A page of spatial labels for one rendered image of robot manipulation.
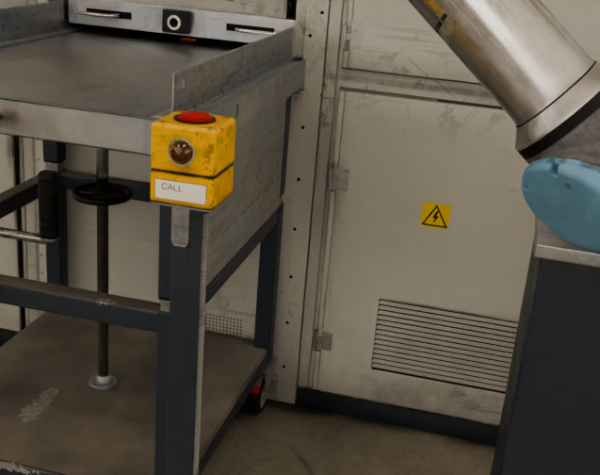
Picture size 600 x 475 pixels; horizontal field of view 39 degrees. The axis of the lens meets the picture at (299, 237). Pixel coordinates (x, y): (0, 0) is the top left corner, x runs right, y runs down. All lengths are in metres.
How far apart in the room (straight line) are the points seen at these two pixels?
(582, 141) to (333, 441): 1.22
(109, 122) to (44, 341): 0.89
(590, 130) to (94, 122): 0.70
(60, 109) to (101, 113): 0.07
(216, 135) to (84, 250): 1.25
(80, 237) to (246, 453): 0.67
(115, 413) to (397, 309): 0.67
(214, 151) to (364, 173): 0.93
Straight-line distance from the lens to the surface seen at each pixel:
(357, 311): 1.99
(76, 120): 1.31
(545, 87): 1.00
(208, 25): 1.97
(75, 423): 1.77
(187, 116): 1.01
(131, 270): 2.16
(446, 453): 2.07
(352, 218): 1.91
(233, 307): 2.09
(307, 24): 1.87
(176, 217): 1.05
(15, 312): 2.35
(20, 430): 1.76
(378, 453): 2.03
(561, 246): 1.19
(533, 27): 1.01
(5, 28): 1.90
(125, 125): 1.28
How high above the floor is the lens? 1.13
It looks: 20 degrees down
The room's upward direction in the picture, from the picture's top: 5 degrees clockwise
